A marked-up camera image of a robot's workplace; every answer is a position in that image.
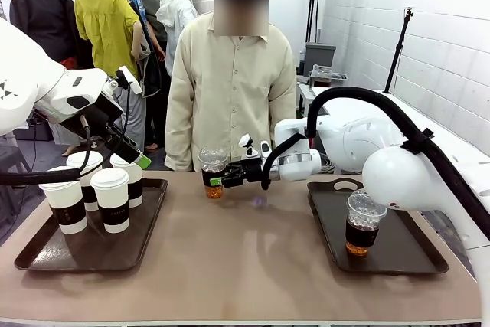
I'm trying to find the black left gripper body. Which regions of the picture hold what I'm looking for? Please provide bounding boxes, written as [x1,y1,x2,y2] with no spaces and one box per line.
[60,91,125,141]

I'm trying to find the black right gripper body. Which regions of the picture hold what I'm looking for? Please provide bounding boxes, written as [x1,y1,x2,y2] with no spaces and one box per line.
[243,158,271,188]

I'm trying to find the clear plastic iced tea cup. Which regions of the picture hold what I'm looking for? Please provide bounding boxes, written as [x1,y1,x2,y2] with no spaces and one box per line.
[346,188,388,258]
[198,146,230,200]

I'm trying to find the white lidded paper coffee cup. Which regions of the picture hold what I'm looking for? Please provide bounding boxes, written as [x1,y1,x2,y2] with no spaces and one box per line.
[109,152,145,208]
[66,150,104,212]
[38,165,88,235]
[90,167,130,234]

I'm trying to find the person's right forearm beige sleeve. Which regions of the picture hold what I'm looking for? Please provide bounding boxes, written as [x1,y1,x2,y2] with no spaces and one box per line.
[164,104,194,172]

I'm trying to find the person's left forearm beige sleeve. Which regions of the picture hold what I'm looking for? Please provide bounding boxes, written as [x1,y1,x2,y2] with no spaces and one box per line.
[272,89,298,121]

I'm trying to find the brown plastic serving tray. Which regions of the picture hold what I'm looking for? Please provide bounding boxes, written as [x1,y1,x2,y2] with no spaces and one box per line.
[14,177,169,273]
[307,177,449,275]

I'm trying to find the black equipment box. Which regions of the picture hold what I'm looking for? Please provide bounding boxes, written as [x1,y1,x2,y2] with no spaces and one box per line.
[13,110,54,142]

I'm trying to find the person in beige shirt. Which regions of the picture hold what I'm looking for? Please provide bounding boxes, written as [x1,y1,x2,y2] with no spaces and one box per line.
[164,0,298,173]

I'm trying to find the white side table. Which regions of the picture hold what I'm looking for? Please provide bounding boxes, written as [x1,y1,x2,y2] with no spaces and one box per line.
[296,82,330,118]

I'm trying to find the stacked clear plastic cups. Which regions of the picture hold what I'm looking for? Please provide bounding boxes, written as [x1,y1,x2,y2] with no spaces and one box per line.
[309,64,349,89]

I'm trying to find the grey plastic box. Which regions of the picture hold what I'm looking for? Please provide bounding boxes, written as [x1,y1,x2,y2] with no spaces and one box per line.
[305,42,337,77]

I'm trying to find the black tripod stand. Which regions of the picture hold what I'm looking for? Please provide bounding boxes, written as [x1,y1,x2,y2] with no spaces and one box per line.
[384,7,416,94]

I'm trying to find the thin black camera cable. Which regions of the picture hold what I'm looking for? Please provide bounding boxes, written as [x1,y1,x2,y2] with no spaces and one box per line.
[121,81,133,140]

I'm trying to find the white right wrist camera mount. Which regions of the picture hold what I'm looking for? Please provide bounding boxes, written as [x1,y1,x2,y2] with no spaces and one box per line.
[237,133,272,160]

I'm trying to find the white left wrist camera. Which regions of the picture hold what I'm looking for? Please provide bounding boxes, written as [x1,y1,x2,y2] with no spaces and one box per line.
[113,65,144,95]

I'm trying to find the grey cable coil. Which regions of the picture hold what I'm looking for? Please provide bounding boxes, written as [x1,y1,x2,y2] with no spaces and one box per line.
[319,152,340,173]

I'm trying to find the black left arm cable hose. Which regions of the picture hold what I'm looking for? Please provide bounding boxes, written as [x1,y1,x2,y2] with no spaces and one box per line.
[0,114,93,187]

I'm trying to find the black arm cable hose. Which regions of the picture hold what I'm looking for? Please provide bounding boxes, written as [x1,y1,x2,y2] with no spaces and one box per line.
[0,114,93,187]
[261,87,490,240]

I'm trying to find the black metal stand frame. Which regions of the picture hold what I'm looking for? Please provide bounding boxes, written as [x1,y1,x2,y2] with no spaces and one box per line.
[0,142,24,236]

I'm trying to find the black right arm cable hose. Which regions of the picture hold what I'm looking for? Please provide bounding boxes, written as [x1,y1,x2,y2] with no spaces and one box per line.
[261,87,490,240]

